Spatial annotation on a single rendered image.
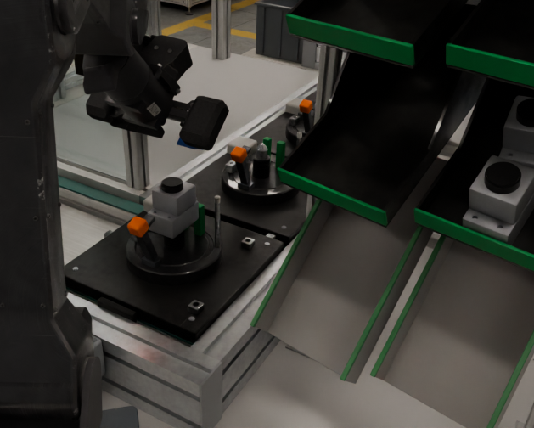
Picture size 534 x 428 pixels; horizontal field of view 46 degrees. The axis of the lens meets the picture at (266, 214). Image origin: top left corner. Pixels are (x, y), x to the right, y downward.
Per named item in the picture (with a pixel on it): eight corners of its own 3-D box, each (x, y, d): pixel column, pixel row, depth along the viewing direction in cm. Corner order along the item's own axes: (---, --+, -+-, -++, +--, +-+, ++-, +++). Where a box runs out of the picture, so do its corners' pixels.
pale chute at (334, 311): (356, 385, 70) (343, 380, 67) (265, 330, 77) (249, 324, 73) (467, 167, 73) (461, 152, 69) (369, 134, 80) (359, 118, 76)
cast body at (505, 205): (506, 256, 57) (511, 208, 52) (461, 237, 60) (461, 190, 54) (544, 191, 60) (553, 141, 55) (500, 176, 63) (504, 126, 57)
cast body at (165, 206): (173, 239, 86) (171, 195, 83) (148, 230, 88) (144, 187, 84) (206, 212, 93) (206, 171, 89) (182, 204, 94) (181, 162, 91)
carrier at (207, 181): (288, 247, 99) (293, 177, 92) (165, 205, 108) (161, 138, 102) (348, 184, 117) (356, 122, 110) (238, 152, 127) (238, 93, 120)
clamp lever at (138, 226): (153, 264, 86) (137, 230, 80) (142, 260, 87) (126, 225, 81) (168, 245, 88) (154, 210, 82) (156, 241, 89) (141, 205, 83)
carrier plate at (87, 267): (195, 345, 80) (195, 332, 79) (56, 283, 89) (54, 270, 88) (283, 252, 98) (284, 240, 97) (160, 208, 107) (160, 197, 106)
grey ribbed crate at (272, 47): (381, 81, 261) (389, 26, 249) (252, 53, 286) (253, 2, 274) (413, 55, 293) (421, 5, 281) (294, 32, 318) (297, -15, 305)
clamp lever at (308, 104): (311, 136, 124) (307, 107, 118) (302, 133, 124) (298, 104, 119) (319, 124, 125) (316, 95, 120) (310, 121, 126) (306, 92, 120)
